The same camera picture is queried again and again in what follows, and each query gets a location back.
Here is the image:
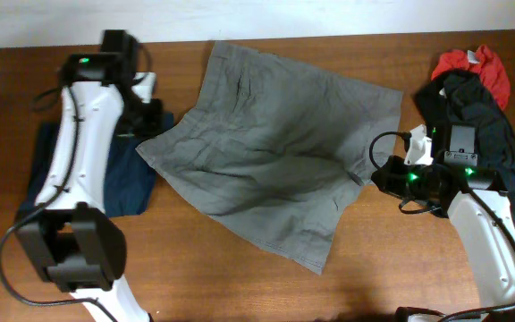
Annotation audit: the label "navy blue garment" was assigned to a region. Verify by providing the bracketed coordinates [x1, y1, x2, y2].
[19, 122, 156, 217]

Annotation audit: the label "grey shorts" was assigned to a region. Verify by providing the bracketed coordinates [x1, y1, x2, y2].
[138, 42, 403, 274]

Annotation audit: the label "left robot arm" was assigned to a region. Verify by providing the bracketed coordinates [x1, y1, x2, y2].
[6, 30, 165, 321]

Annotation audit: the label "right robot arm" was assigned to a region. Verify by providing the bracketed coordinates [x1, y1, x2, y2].
[371, 123, 515, 321]

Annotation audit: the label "black garment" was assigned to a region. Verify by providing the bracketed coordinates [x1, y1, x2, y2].
[413, 70, 515, 224]

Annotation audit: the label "red garment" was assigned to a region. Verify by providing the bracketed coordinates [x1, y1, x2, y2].
[431, 45, 511, 110]

